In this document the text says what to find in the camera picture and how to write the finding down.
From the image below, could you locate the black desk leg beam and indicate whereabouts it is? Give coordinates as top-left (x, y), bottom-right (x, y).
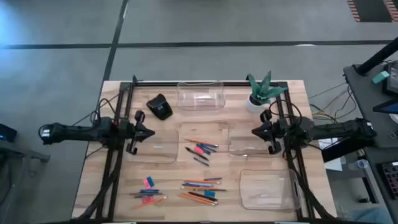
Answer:
top-left (321, 136), bottom-right (376, 164)

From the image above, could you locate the blue screen monitor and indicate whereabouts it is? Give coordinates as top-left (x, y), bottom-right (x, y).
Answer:
top-left (372, 98), bottom-right (398, 114)

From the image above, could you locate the black device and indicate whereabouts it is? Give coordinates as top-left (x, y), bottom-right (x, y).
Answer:
top-left (0, 123), bottom-right (18, 143)

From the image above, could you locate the dark display device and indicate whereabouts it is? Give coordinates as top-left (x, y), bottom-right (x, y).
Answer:
top-left (382, 60), bottom-right (398, 96)

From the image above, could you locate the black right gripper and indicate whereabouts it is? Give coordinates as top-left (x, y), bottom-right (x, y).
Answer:
top-left (251, 108), bottom-right (290, 156)

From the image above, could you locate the pale blue pen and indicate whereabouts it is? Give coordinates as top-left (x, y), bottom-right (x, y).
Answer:
top-left (181, 182), bottom-right (215, 189)

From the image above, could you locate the yellow floor cable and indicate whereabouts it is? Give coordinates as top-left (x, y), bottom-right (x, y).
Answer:
top-left (310, 88), bottom-right (351, 124)

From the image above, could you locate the white paper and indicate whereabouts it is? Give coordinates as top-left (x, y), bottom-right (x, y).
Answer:
top-left (318, 138), bottom-right (343, 172)

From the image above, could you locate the green plant in white pot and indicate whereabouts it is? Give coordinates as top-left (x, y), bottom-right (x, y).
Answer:
top-left (244, 70), bottom-right (289, 113)

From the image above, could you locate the clear water bottle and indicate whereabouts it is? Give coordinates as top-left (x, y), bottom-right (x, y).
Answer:
top-left (347, 158), bottom-right (370, 171)

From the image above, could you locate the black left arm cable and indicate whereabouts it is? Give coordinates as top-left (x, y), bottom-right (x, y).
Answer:
top-left (73, 93), bottom-right (121, 127)

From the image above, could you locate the black pouch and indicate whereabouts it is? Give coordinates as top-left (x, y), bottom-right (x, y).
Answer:
top-left (145, 93), bottom-right (174, 121)

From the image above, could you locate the grey desk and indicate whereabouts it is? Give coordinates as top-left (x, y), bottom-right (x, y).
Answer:
top-left (343, 60), bottom-right (398, 149)
top-left (362, 146), bottom-right (398, 224)

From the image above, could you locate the black right camera cable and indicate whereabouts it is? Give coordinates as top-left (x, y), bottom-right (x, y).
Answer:
top-left (269, 99), bottom-right (303, 127)

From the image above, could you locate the orange striped black mat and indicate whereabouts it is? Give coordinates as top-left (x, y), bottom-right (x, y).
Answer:
top-left (347, 0), bottom-right (398, 23)

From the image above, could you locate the grey metal stand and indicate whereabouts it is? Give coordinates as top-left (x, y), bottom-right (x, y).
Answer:
top-left (0, 139), bottom-right (51, 218)

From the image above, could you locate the black pen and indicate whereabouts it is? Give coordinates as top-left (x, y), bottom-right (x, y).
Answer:
top-left (187, 191), bottom-right (219, 202)
top-left (185, 146), bottom-right (210, 162)

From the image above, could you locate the teal box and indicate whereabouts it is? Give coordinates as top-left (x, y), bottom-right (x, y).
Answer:
top-left (371, 70), bottom-right (391, 85)

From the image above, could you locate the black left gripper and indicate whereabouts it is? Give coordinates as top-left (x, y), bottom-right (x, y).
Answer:
top-left (119, 110), bottom-right (156, 156)

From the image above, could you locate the tall clear plastic bin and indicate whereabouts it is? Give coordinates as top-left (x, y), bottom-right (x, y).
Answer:
top-left (238, 169), bottom-right (302, 212)

